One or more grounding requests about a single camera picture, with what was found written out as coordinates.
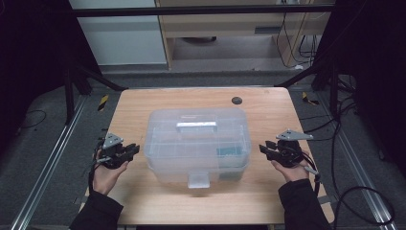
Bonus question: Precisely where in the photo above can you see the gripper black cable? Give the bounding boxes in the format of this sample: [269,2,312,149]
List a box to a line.
[301,152,395,226]
[87,140,103,195]

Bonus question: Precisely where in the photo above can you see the aluminium floor rail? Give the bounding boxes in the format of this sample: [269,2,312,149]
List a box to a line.
[9,95,88,230]
[318,91,399,230]

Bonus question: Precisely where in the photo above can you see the black horizontal frame bar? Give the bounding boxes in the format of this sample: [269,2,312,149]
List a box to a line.
[68,4,336,18]

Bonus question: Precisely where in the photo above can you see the clear plastic storage box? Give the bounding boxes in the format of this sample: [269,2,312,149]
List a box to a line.
[143,106,252,190]

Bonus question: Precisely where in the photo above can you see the thin black floor cable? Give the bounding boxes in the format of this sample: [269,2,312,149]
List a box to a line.
[18,108,48,131]

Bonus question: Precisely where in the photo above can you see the black floor cables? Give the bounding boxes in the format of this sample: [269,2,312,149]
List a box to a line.
[299,75,363,144]

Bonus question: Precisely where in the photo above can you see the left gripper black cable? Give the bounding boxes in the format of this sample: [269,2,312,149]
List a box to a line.
[87,140,103,195]

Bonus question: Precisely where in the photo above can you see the green white packet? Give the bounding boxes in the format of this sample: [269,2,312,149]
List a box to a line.
[215,146,245,181]

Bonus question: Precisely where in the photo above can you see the white cabinet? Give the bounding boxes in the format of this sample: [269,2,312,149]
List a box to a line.
[68,0,169,67]

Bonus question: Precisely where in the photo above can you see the person's right hand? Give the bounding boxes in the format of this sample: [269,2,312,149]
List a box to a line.
[271,158,315,184]

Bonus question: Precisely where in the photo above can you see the person's left hand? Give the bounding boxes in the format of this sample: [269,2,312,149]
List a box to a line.
[92,152,129,196]

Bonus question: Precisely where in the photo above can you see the cables under desk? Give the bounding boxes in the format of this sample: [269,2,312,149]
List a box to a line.
[275,11,321,70]

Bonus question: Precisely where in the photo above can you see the light wooden desk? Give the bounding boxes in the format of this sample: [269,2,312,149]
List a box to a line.
[155,0,333,70]

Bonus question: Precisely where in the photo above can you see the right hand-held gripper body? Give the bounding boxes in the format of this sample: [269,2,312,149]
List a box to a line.
[275,128,314,168]

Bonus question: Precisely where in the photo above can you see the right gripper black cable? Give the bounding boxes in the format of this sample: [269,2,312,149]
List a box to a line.
[301,152,395,226]

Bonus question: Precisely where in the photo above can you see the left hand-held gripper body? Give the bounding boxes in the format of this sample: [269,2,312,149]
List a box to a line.
[95,132,128,170]

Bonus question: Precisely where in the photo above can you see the yellow black floor tape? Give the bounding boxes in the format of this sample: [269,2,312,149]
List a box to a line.
[301,91,321,106]
[97,94,110,112]

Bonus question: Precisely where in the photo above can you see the black metal stand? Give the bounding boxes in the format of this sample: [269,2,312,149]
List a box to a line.
[274,54,341,120]
[62,56,129,127]

